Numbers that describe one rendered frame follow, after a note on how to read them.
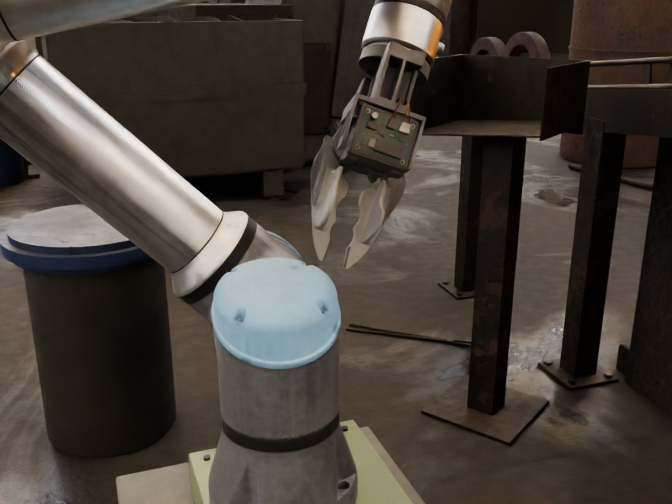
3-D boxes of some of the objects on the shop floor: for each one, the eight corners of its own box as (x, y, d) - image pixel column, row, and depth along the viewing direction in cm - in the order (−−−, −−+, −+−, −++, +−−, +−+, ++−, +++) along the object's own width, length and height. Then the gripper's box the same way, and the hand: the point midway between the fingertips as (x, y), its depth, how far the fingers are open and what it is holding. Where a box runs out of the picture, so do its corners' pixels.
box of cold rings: (256, 157, 406) (251, 6, 380) (308, 192, 333) (305, 7, 307) (56, 173, 369) (35, 6, 344) (65, 216, 297) (40, 9, 271)
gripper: (358, 24, 69) (291, 243, 66) (460, 62, 70) (398, 277, 68) (341, 55, 77) (281, 250, 75) (432, 88, 79) (376, 280, 76)
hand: (335, 252), depth 74 cm, fingers closed
